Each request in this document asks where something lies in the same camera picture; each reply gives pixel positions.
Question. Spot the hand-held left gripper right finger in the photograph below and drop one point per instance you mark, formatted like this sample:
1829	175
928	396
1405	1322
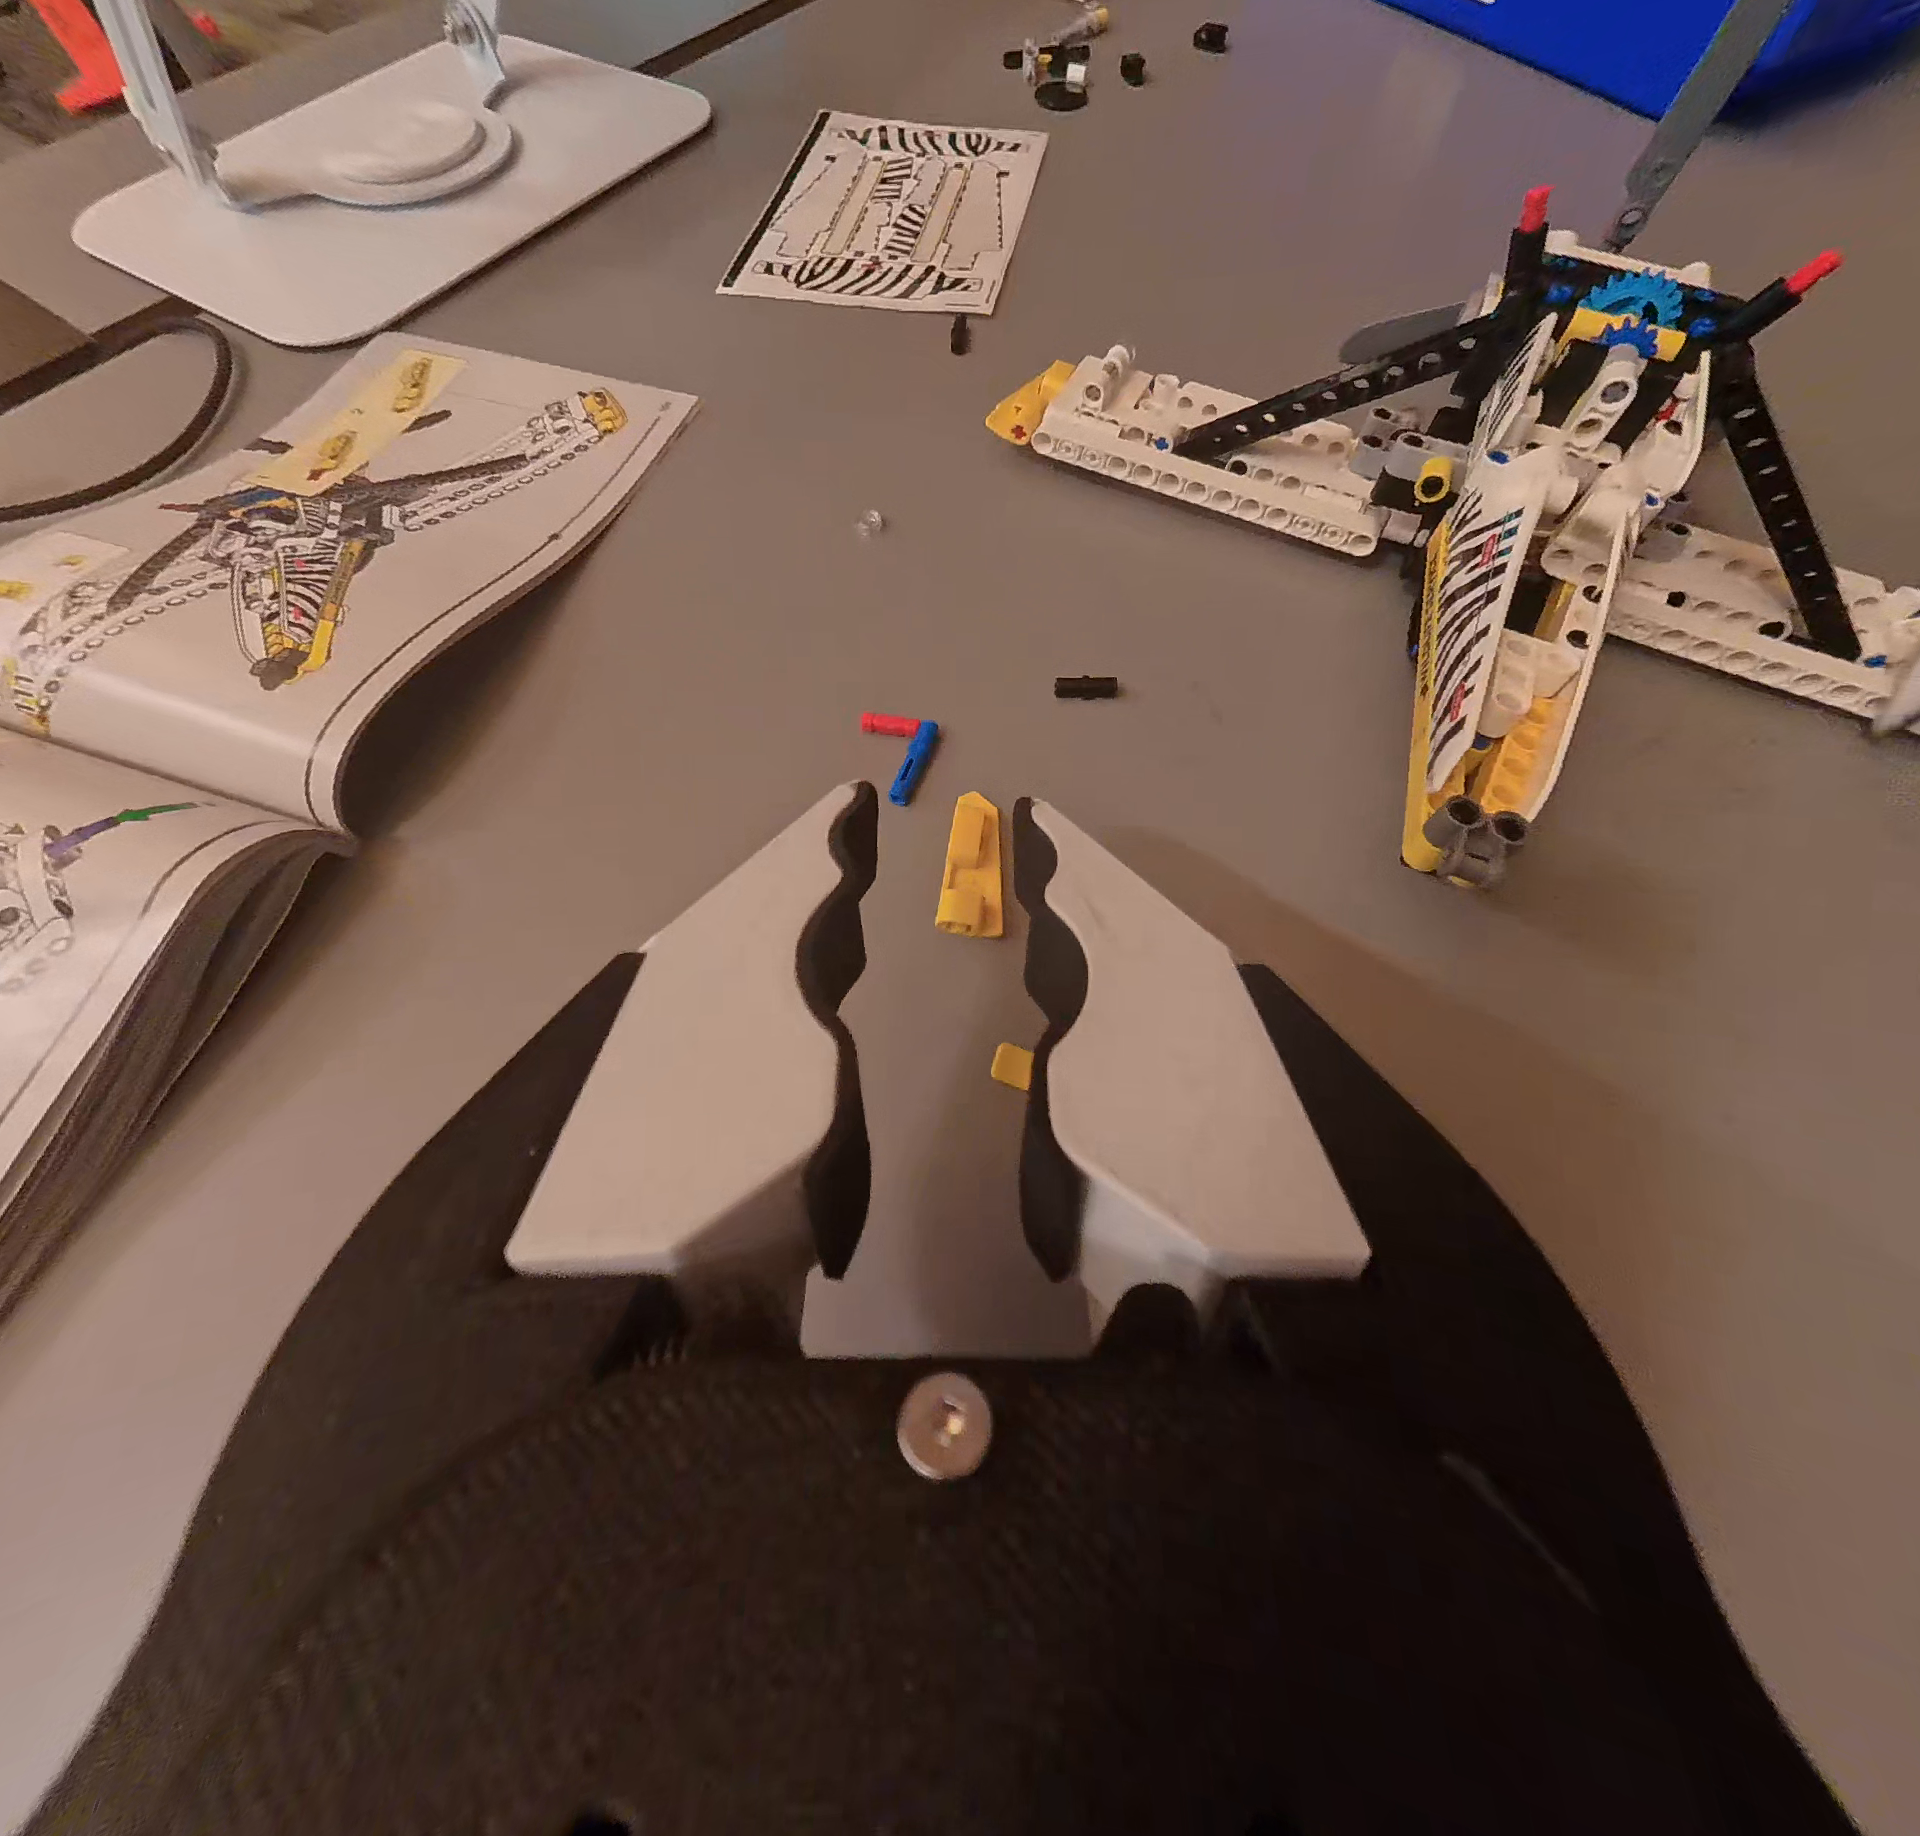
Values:
1201	1118

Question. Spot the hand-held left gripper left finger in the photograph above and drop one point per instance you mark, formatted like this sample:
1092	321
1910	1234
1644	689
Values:
676	1118

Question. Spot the yellow lego wing tip piece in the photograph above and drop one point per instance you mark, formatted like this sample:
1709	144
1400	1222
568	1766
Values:
972	868

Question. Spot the blue red lego pin piece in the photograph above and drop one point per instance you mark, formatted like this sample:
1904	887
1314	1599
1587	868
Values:
911	767

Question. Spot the red lego axle pin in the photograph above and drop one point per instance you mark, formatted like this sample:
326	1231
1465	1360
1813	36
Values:
885	722

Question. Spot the zebra striped lego plane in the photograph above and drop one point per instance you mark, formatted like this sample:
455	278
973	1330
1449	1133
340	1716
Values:
1201	473

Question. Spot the small yellow lego bush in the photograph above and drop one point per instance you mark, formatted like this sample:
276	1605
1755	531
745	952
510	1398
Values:
1013	1067

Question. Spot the lego instruction booklet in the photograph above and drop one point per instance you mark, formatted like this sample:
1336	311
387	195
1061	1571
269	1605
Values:
376	517

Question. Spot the small grey lego assembly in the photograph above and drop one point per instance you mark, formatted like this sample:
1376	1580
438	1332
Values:
1058	73

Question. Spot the grey yellow lego pin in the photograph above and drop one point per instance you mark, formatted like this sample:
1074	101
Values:
1081	25

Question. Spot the zebra sticker sheet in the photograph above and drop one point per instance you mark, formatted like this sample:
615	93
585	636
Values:
885	208

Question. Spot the white desk stand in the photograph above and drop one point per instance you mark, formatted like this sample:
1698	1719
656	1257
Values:
376	217

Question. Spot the blue box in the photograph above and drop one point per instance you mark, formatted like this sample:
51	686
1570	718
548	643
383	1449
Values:
1621	23

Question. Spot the orange floor stand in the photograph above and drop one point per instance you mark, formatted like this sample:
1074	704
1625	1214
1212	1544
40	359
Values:
68	7

